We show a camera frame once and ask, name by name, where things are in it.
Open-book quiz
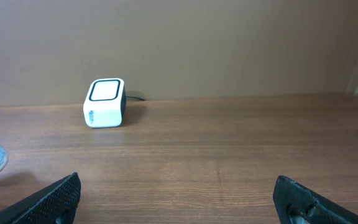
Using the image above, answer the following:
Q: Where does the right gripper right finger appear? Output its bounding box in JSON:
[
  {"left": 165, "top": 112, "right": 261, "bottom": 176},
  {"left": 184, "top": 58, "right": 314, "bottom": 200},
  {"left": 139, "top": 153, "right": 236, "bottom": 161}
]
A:
[{"left": 273, "top": 175, "right": 358, "bottom": 224}]

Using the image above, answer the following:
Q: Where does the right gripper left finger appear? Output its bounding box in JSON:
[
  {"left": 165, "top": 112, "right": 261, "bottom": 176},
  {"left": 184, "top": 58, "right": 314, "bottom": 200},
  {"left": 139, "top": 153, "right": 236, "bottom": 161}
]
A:
[{"left": 0, "top": 172, "right": 81, "bottom": 224}]

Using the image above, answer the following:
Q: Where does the white barcode scanner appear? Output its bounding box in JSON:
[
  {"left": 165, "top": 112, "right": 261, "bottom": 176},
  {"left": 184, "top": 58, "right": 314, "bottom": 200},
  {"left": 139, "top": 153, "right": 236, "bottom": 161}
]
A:
[{"left": 83, "top": 78, "right": 126, "bottom": 128}]

